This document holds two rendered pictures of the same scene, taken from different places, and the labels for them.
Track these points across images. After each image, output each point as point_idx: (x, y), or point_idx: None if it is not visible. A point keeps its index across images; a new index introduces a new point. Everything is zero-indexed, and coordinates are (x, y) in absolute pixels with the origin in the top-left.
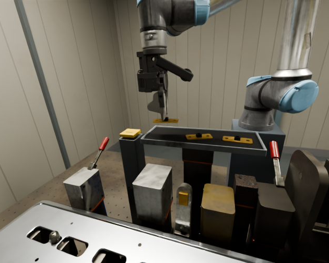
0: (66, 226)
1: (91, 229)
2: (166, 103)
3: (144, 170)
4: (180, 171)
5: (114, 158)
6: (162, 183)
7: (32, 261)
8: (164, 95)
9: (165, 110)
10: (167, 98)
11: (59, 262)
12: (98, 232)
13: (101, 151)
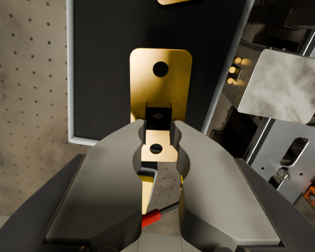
0: (266, 171)
1: (276, 144)
2: (133, 158)
3: (265, 112)
4: None
5: (9, 177)
6: None
7: (302, 176)
8: (258, 226)
9: (192, 136)
10: (67, 174)
11: (310, 154)
12: (283, 134)
13: (161, 211)
